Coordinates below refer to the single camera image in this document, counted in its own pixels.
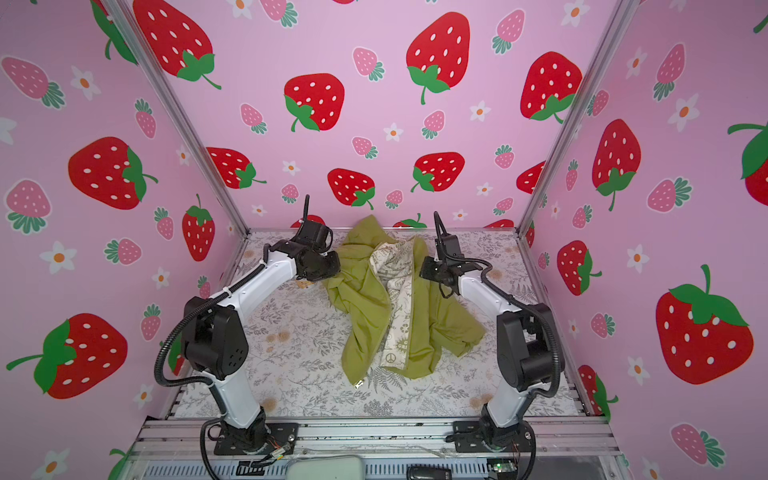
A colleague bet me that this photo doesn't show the green zip jacket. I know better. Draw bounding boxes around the green zip jacket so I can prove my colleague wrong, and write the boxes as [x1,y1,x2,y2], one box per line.
[324,216,485,385]

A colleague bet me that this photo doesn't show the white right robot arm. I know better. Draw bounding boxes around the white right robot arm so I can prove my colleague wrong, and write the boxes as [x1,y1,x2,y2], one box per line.
[420,227,564,451]

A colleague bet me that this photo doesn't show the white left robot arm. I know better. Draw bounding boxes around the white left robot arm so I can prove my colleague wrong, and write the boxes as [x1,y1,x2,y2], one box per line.
[154,218,341,454]

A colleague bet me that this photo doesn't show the black device on rail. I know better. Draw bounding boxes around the black device on rail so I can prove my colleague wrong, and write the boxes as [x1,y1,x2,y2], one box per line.
[406,465,452,480]

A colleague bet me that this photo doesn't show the white device on rail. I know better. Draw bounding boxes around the white device on rail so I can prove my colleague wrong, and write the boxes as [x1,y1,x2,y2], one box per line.
[285,456,366,480]

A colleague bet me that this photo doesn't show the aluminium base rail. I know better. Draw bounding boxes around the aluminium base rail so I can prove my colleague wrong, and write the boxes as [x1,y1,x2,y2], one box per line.
[128,415,622,463]

